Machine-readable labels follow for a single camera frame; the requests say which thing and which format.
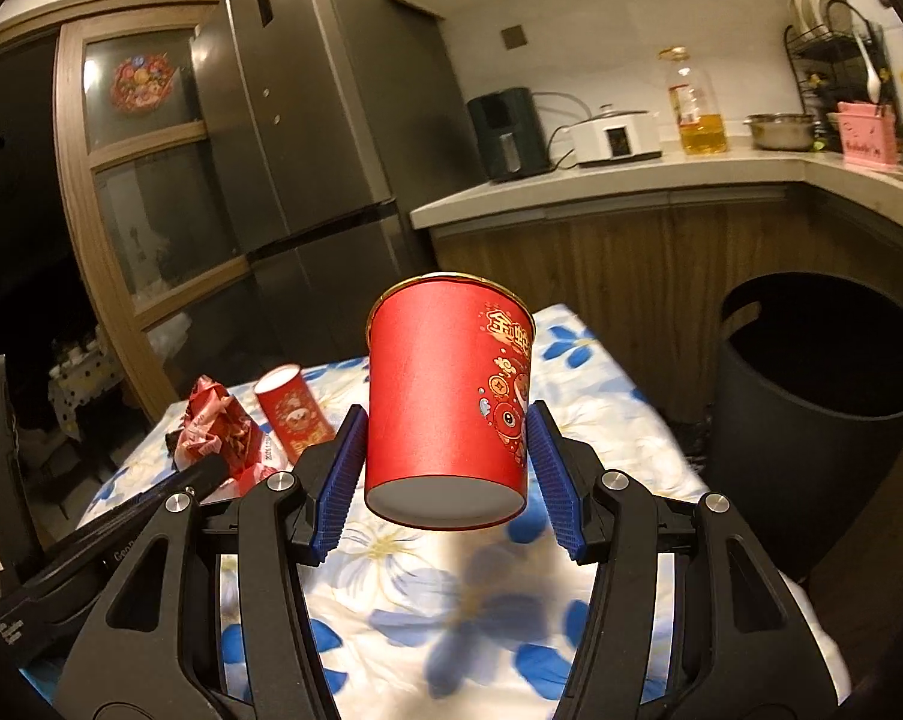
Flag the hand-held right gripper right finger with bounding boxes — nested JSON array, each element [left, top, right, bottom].
[[526, 401, 835, 720]]

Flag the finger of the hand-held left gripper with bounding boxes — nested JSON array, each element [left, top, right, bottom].
[[83, 431, 233, 541]]

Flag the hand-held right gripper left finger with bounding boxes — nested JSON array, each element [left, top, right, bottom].
[[57, 403, 370, 720]]

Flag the red wrapper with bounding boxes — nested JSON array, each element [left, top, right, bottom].
[[167, 375, 268, 496]]

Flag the red printed paper cup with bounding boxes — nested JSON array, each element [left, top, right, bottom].
[[365, 274, 536, 532], [253, 364, 337, 464]]

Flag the black trash bin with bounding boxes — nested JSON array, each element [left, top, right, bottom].
[[702, 274, 903, 586]]

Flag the polka dot covered table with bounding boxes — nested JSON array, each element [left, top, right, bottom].
[[46, 337, 122, 440]]

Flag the blue floral tablecloth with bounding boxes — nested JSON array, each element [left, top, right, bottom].
[[20, 304, 850, 720]]

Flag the wooden kitchen counter cabinet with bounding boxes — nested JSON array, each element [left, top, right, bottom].
[[410, 146, 903, 421]]

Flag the wooden glass-panel door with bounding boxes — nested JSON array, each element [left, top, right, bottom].
[[50, 0, 257, 425]]

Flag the white electric cooker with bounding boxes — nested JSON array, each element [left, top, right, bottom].
[[569, 103, 664, 167]]

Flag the black air fryer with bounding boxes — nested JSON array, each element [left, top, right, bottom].
[[466, 86, 551, 183]]

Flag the grey steel refrigerator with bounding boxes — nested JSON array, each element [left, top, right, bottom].
[[188, 0, 490, 398]]

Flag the cooking oil bottle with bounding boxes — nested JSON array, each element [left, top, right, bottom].
[[659, 46, 728, 156]]

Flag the red round door decoration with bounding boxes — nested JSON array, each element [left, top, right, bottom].
[[110, 52, 176, 115]]

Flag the steel mixing bowl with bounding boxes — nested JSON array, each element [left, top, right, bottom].
[[743, 112, 818, 152]]

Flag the pink storage box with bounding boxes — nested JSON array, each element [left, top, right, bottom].
[[828, 101, 900, 166]]

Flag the white ladle spoon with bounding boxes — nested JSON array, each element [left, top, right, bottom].
[[852, 34, 883, 102]]

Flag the black power cable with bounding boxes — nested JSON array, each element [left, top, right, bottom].
[[545, 124, 581, 170]]

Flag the black wire dish rack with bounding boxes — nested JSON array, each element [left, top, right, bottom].
[[783, 0, 898, 136]]

